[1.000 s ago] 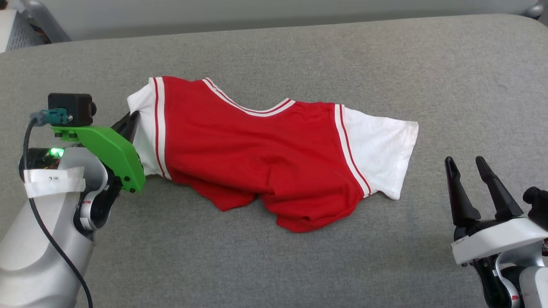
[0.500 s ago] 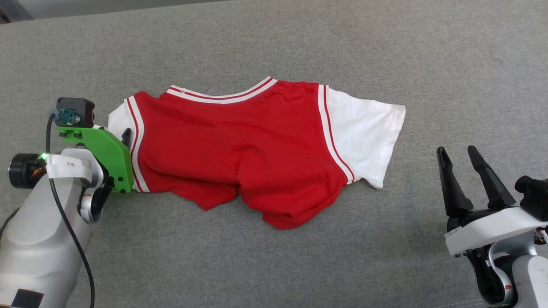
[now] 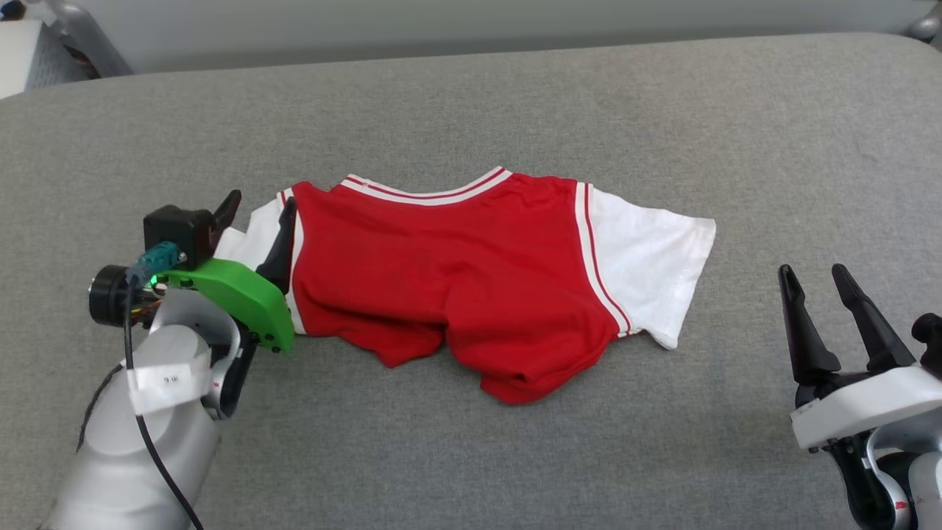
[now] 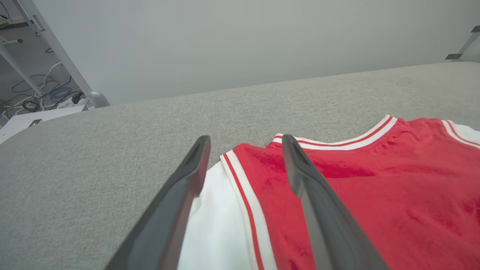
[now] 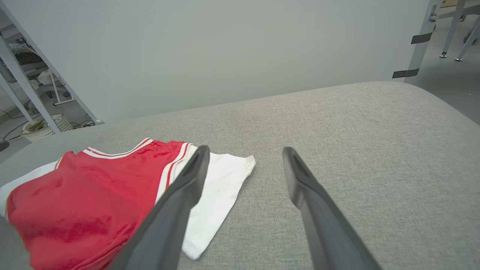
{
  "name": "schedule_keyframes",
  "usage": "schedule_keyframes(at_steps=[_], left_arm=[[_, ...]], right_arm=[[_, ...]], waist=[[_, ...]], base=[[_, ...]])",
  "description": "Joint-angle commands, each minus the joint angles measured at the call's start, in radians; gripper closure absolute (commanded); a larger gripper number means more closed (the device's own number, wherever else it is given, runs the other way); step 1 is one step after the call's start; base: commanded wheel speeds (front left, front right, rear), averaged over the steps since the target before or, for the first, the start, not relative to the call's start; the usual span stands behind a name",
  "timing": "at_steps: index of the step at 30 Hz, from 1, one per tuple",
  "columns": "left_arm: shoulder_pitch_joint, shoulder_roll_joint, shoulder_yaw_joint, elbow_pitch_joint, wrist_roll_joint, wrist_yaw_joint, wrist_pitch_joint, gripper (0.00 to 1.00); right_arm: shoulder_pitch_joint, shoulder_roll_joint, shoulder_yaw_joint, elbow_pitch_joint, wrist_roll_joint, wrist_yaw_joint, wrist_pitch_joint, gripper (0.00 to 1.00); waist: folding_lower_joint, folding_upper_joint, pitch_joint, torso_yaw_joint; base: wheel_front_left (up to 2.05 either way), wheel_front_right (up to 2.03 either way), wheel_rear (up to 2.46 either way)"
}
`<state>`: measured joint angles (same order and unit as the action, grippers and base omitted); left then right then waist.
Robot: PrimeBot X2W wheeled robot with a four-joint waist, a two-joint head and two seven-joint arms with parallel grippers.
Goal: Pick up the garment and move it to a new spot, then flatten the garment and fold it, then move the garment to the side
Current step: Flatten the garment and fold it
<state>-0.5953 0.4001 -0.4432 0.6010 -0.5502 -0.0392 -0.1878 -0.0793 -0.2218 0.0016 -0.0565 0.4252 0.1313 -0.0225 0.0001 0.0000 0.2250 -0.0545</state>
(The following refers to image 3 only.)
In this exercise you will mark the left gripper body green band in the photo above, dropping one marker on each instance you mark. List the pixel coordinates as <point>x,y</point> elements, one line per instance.
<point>235,298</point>

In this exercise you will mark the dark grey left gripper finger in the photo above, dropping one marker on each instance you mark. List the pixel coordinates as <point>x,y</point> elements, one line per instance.
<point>278,250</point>
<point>227,212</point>

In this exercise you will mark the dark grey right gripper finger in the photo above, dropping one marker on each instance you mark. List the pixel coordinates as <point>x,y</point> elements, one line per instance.
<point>804,331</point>
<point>872,324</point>

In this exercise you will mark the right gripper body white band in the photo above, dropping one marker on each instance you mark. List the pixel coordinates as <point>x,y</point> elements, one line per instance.
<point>868,405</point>

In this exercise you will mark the red and white shirt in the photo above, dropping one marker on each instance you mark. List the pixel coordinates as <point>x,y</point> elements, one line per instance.
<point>471,280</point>

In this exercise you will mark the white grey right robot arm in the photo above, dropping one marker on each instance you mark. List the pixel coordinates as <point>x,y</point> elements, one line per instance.
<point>905,486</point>

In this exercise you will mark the white paper label tape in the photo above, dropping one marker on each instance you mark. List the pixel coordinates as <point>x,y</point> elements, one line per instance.
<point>168,379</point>

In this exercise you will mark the white metal cabinet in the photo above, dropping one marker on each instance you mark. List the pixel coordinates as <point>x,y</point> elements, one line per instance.
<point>33,55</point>

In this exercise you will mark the round grey metal foot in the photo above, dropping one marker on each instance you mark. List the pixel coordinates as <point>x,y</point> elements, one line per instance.
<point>927,26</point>

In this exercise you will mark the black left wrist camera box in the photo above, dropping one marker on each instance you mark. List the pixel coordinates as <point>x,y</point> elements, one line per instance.
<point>180,232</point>

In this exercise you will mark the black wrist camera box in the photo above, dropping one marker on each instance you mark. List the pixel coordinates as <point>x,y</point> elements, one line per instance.
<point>931,346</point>
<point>180,232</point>

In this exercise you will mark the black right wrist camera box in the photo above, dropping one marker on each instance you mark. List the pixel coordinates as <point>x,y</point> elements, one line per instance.
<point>931,346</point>

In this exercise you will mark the teal left camera connector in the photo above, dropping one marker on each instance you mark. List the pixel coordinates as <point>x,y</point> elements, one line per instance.
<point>158,261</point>

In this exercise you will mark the grey metal frame leg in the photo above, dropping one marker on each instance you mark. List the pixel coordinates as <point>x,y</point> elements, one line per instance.
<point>88,40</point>

